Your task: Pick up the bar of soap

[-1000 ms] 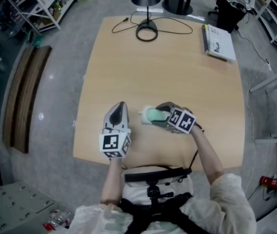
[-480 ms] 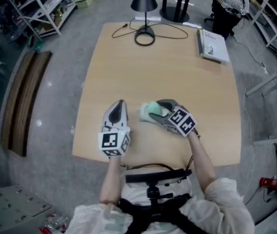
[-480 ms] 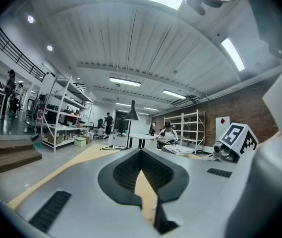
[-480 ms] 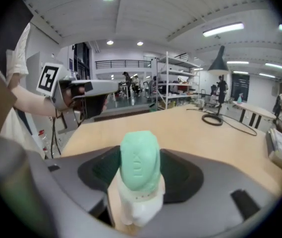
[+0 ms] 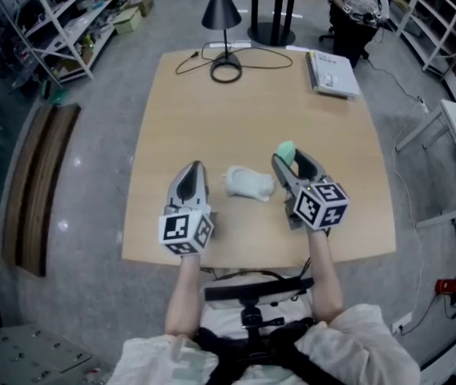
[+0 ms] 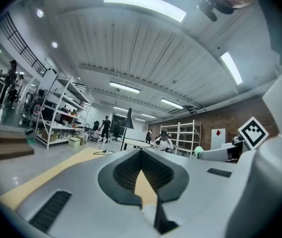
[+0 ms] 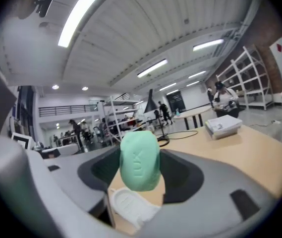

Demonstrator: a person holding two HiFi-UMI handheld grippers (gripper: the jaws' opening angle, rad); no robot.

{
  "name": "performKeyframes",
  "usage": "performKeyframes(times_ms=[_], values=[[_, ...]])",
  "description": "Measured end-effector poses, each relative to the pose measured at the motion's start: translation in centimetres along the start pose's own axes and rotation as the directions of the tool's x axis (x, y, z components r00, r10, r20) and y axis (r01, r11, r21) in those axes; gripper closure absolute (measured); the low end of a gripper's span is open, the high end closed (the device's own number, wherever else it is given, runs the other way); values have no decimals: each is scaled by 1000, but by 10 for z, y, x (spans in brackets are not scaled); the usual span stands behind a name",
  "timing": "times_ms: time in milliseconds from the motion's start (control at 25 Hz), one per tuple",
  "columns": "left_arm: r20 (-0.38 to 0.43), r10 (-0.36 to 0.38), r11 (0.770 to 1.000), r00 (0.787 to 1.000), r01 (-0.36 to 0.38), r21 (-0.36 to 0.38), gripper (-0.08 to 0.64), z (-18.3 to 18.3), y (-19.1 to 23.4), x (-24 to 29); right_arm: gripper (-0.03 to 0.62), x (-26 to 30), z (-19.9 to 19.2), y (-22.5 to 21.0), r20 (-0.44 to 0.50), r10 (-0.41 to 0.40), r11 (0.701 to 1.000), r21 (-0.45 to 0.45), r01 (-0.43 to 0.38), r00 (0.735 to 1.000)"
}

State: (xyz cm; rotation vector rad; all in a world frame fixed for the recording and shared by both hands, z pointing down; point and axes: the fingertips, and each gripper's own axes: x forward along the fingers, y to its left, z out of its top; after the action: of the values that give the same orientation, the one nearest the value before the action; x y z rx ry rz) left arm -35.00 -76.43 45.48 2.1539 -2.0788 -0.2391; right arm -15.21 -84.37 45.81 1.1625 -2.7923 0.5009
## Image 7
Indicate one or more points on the white stocked shelf rack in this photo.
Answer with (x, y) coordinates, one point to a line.
(118, 118)

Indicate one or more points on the white round table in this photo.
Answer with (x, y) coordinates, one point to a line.
(192, 111)

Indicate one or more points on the white soap dish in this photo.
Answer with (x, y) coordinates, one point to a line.
(130, 204)

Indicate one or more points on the blue bottle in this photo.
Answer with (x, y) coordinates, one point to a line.
(178, 112)

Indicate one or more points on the black desk lamp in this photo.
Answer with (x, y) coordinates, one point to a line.
(150, 104)

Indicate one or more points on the person's head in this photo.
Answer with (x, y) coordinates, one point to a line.
(28, 1)

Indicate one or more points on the black mezzanine railing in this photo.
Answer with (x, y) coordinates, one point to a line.
(69, 110)

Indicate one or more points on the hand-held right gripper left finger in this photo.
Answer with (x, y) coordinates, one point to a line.
(81, 172)

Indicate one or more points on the light wooden table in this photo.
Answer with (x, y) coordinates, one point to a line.
(242, 162)

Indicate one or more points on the small green object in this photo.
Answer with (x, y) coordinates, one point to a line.
(140, 160)

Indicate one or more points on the black door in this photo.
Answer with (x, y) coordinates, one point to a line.
(176, 102)

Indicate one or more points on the round ceiling downlight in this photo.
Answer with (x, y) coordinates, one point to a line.
(85, 88)
(55, 86)

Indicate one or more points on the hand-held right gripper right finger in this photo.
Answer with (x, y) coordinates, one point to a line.
(217, 190)

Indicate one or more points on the white empty shelf rack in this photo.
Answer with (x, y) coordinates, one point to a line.
(249, 80)

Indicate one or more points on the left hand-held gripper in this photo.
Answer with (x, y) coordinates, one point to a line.
(21, 140)

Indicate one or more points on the ceiling tube lights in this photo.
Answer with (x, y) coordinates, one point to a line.
(81, 14)

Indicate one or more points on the black head-worn camera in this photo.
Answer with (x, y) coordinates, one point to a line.
(45, 2)

